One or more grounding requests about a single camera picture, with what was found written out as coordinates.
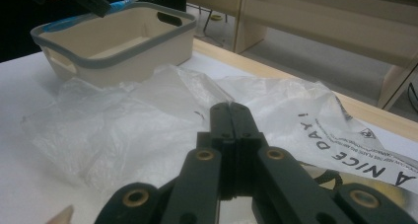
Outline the clear plastic bag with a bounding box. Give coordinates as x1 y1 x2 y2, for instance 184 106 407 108
21 64 418 220

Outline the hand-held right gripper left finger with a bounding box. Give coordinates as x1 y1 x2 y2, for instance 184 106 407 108
196 102 237 199

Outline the beige basket with grey rim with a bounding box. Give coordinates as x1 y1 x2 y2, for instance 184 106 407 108
30 1 198 89

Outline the wooden shelf bench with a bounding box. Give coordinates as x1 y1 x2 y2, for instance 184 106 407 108
186 0 418 112

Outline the white table sheet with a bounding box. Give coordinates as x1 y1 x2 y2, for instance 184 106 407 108
0 49 418 224

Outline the black curtain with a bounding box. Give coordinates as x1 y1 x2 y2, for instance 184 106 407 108
0 0 187 64

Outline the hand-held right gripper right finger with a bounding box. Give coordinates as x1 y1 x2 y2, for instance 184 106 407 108
234 102 269 199

